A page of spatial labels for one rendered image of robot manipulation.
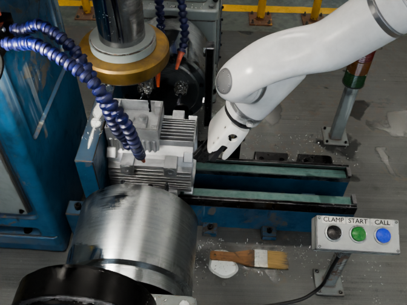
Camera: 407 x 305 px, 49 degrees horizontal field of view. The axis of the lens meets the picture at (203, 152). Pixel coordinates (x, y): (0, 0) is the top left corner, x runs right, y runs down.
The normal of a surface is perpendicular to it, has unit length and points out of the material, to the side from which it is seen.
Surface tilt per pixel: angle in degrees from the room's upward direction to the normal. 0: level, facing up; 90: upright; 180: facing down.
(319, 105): 0
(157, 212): 24
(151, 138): 90
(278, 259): 2
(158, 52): 0
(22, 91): 90
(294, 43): 29
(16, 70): 90
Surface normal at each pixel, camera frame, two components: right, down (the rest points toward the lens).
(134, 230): 0.18, -0.65
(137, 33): 0.80, 0.46
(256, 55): -0.52, -0.13
